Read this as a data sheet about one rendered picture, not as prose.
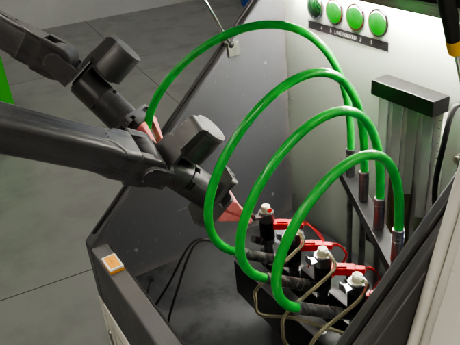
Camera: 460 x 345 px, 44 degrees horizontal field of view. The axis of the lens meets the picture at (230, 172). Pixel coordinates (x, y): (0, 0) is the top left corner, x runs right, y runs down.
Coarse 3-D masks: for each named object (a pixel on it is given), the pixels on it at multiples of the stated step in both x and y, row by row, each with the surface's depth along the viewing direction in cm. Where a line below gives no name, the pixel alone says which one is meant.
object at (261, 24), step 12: (252, 24) 94; (264, 24) 95; (276, 24) 95; (288, 24) 95; (216, 36) 95; (228, 36) 95; (312, 36) 97; (204, 48) 95; (324, 48) 98; (192, 60) 96; (336, 60) 100; (180, 72) 97; (168, 84) 97; (156, 96) 98; (144, 120) 100; (348, 120) 106; (348, 132) 107; (348, 144) 108
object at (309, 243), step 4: (308, 240) 98; (312, 240) 98; (316, 240) 99; (320, 240) 99; (304, 244) 98; (308, 244) 98; (312, 244) 98; (316, 244) 98; (320, 244) 98; (324, 244) 98; (328, 244) 98; (332, 244) 98; (304, 248) 98; (308, 248) 98; (312, 248) 98; (316, 248) 98; (328, 248) 98
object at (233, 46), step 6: (204, 0) 116; (210, 12) 118; (216, 18) 119; (216, 24) 120; (222, 30) 120; (228, 42) 122; (234, 42) 123; (228, 48) 123; (234, 48) 123; (228, 54) 123; (234, 54) 124
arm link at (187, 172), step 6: (180, 162) 92; (186, 162) 93; (174, 168) 91; (180, 168) 92; (186, 168) 92; (192, 168) 93; (180, 174) 92; (186, 174) 92; (192, 174) 93; (174, 180) 92; (180, 180) 92; (186, 180) 93; (168, 186) 93; (174, 186) 93; (180, 186) 93
